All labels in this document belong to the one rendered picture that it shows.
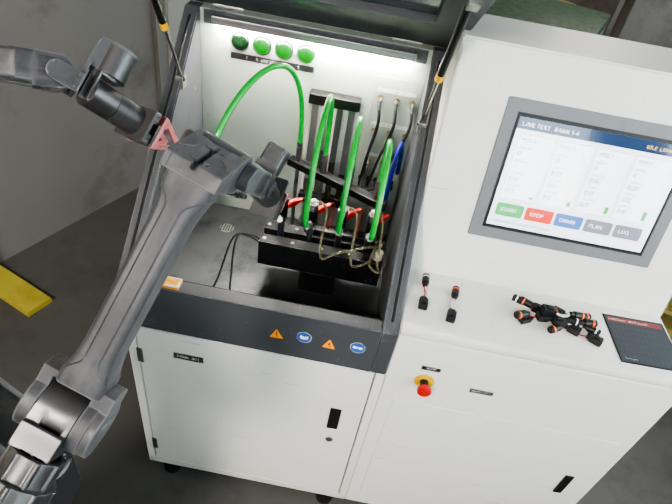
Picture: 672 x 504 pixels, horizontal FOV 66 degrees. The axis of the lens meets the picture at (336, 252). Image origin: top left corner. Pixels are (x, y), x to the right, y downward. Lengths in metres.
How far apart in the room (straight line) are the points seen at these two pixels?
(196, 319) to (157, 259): 0.72
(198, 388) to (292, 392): 0.28
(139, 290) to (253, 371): 0.83
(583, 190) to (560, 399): 0.53
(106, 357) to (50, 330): 1.90
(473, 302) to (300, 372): 0.49
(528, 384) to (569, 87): 0.71
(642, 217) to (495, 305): 0.41
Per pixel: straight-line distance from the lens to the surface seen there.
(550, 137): 1.33
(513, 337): 1.34
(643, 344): 1.52
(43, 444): 0.76
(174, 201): 0.64
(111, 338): 0.70
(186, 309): 1.35
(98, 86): 1.03
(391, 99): 1.50
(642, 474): 2.63
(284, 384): 1.48
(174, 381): 1.61
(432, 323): 1.28
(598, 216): 1.43
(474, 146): 1.31
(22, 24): 2.66
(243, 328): 1.34
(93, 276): 2.80
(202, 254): 1.59
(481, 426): 1.56
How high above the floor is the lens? 1.88
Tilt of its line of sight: 40 degrees down
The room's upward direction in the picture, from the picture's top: 10 degrees clockwise
